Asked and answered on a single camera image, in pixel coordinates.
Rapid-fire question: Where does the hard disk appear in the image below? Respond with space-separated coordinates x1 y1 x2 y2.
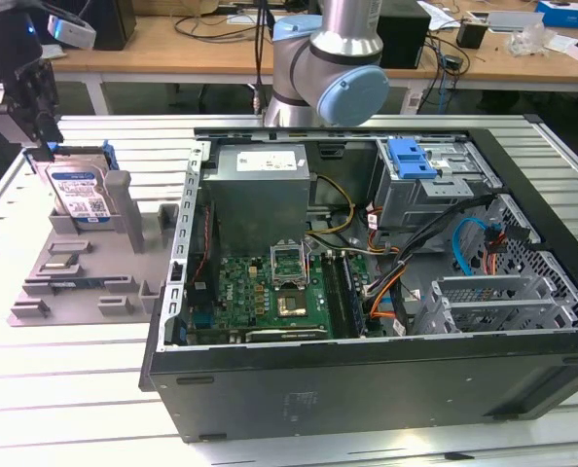
21 139 121 233

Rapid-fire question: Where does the grey metal disk bay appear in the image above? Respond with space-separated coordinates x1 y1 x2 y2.
413 274 578 337

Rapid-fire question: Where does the crumpled white paper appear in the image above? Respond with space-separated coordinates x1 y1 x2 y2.
40 43 69 62

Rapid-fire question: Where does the black computer tower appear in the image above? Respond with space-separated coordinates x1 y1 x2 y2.
92 0 138 52

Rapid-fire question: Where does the grey parts rack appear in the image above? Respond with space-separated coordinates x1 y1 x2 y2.
7 169 183 328

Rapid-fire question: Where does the wooden desk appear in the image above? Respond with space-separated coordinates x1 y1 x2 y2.
0 0 578 117

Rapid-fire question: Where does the silver CPU chip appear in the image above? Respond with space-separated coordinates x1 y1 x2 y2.
45 252 81 271

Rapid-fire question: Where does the brown cardboard piece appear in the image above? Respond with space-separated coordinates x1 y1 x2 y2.
171 0 222 16

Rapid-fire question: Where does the green RAM stick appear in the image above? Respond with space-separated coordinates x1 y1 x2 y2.
49 277 109 289
340 252 368 337

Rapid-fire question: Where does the black case fan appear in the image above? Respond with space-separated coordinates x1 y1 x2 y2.
185 201 218 305

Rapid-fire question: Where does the white paper sheet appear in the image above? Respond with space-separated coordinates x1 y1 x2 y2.
226 13 276 26

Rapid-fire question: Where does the grey power supply unit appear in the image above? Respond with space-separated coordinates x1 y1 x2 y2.
200 143 319 244

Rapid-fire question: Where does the green motherboard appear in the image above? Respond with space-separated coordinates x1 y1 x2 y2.
218 247 392 341

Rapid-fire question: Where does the metal socket cover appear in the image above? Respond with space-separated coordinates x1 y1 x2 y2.
268 241 310 289

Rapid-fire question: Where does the locking lever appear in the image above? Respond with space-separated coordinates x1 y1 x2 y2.
303 236 316 291

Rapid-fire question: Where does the CPU socket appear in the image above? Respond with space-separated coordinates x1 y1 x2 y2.
274 288 315 318

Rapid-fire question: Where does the black graphics card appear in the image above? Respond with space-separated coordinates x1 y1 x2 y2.
242 326 329 344

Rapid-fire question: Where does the black speaker box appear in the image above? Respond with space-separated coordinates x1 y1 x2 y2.
379 0 434 69

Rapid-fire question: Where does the blue plastic drive latch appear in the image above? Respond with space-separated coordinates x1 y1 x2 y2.
386 138 439 180

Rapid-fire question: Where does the grey optical drive cage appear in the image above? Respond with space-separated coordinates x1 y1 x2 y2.
371 136 504 233

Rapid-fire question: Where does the black PC case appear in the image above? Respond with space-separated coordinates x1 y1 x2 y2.
137 114 578 444

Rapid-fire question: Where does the small black box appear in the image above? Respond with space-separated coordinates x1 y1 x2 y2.
456 21 488 50

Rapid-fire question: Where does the grey flat device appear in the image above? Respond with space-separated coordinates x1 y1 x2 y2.
488 10 546 34

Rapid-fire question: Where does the clear plastic bag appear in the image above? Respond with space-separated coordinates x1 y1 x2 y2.
507 26 558 57

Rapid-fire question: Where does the blue and white carton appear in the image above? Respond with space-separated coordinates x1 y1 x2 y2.
534 0 578 30

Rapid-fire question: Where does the grey camera mount block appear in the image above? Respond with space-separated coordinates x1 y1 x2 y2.
0 82 30 147

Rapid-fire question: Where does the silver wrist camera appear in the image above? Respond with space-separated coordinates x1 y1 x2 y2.
47 13 98 50

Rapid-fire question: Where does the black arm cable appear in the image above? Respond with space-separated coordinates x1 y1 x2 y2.
252 0 271 118

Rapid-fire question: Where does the red and black fan wire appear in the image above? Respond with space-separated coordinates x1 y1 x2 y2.
191 203 215 288

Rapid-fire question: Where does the yellow wire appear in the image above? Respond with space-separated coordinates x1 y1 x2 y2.
306 173 356 239

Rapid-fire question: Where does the orange wire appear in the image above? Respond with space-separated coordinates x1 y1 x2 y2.
366 269 402 322

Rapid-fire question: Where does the black sleeved cable bundle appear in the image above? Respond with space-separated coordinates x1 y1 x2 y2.
388 192 514 337

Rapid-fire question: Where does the blue data wire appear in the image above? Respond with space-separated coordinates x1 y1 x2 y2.
452 216 507 283

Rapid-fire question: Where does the black power connector wire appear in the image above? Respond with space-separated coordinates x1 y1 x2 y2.
481 218 546 257

